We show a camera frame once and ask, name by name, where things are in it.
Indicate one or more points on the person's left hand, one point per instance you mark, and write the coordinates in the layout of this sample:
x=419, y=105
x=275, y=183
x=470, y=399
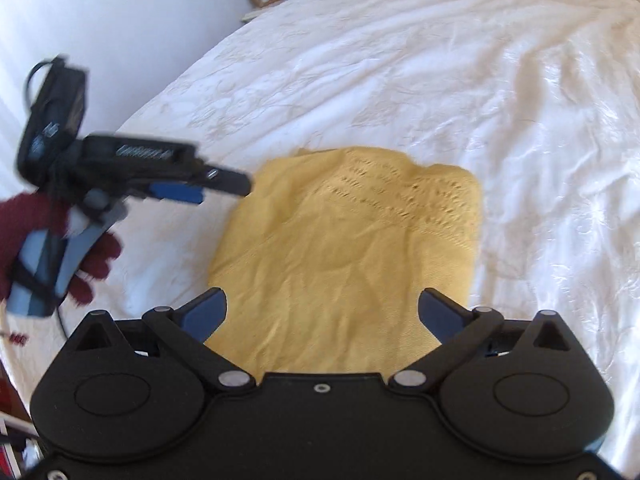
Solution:
x=30, y=215

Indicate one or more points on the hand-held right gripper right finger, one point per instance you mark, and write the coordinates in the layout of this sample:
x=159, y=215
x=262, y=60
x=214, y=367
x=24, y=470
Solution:
x=440, y=312

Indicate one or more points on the yellow knit sweater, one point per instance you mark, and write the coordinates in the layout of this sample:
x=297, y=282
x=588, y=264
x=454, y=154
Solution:
x=350, y=260

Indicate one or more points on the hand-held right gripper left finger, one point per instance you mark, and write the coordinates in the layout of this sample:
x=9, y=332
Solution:
x=205, y=312

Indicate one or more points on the white embroidered bedspread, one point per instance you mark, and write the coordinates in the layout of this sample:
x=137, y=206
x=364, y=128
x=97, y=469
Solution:
x=400, y=60

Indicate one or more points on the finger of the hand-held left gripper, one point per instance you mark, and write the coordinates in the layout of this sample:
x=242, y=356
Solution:
x=175, y=193
x=232, y=183

